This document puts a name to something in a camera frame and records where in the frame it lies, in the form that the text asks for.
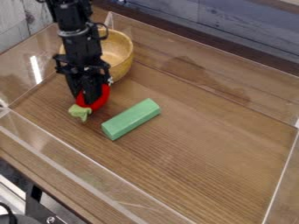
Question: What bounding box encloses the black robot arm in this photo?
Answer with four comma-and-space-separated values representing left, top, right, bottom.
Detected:
34, 0, 112, 105

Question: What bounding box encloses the black cable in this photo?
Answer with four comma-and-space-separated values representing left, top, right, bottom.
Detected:
0, 201, 17, 224

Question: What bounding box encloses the green rectangular block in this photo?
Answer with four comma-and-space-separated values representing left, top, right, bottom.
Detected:
101, 98, 161, 141

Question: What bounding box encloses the red plush strawberry toy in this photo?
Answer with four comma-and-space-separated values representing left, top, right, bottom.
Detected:
68, 84, 109, 122

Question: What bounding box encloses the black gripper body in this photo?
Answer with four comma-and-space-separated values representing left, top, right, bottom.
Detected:
53, 27, 110, 82

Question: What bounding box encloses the black metal table bracket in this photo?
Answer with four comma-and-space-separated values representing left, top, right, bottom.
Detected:
24, 184, 66, 224

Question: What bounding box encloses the wooden bowl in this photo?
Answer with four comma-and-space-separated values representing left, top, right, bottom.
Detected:
58, 28, 134, 84

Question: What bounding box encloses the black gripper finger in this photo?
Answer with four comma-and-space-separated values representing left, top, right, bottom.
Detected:
65, 73, 81, 97
81, 73, 102, 104

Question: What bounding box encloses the clear acrylic tray wall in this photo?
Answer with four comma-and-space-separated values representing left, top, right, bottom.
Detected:
0, 12, 299, 224

